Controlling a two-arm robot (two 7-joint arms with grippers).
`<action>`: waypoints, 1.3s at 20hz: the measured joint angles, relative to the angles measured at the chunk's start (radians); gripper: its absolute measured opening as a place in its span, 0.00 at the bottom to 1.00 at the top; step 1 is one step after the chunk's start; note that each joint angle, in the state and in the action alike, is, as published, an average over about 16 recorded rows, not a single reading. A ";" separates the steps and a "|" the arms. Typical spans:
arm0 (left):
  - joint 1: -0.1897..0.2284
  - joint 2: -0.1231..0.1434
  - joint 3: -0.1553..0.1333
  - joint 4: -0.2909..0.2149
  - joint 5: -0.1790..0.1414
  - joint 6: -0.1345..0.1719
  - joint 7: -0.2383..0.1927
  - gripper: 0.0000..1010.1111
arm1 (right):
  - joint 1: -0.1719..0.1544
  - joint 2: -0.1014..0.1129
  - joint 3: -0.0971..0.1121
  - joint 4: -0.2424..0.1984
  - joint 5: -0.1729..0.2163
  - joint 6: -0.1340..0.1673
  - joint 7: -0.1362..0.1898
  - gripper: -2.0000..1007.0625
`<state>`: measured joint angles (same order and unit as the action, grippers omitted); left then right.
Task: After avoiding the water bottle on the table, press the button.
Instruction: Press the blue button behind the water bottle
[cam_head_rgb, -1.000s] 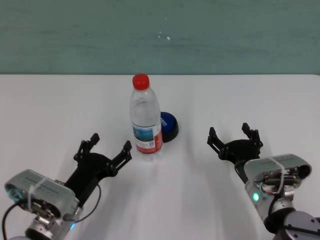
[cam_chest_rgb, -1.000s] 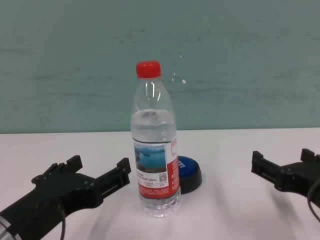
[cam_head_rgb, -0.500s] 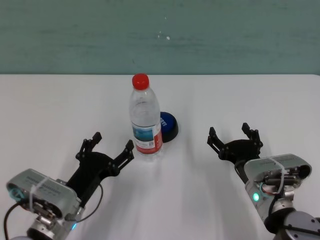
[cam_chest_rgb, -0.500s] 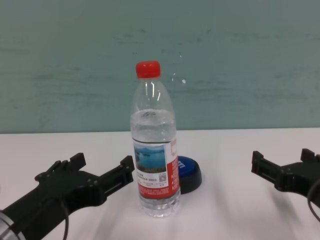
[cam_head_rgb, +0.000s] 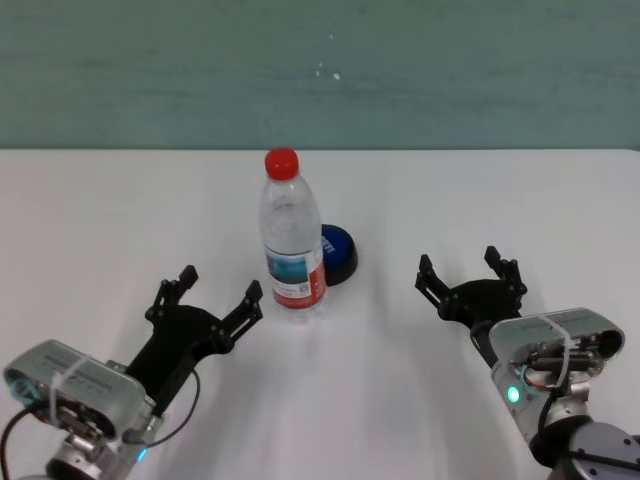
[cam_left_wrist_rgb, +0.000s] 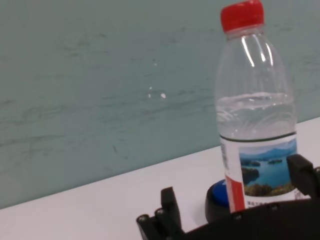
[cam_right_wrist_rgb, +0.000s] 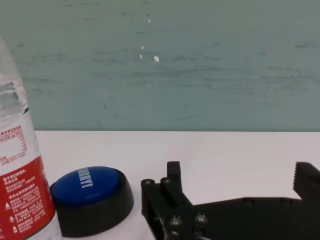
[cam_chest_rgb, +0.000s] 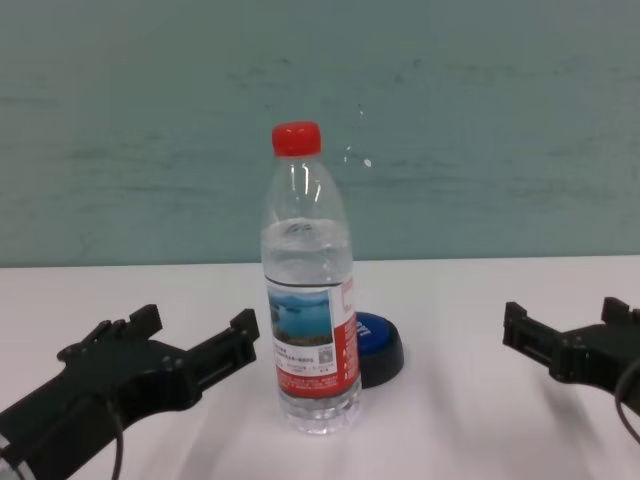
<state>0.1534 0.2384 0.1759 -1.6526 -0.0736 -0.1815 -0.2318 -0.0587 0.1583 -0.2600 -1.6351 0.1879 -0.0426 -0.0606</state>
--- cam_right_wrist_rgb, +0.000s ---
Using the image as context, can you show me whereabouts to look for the blue push button black base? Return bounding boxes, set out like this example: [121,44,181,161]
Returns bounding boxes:
[49,165,135,239]

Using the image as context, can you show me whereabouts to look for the clear water bottle red cap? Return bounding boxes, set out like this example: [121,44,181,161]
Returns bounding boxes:
[0,37,63,240]

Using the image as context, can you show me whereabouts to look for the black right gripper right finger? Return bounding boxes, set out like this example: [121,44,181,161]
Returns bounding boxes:
[291,161,320,201]

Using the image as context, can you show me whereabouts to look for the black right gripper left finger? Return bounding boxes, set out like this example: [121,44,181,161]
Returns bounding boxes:
[140,161,194,240]

